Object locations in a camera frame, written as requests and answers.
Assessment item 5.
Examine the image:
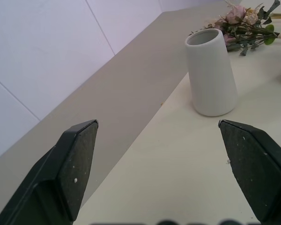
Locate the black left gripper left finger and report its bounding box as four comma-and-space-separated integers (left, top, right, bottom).
0, 120, 99, 225

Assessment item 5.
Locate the white tapered ceramic vase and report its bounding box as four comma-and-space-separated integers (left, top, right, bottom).
185, 28, 238, 117

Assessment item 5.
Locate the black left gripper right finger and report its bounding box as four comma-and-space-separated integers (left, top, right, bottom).
218, 119, 281, 225

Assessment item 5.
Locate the pink dried flower bouquet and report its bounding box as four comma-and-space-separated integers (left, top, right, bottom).
189, 0, 281, 56

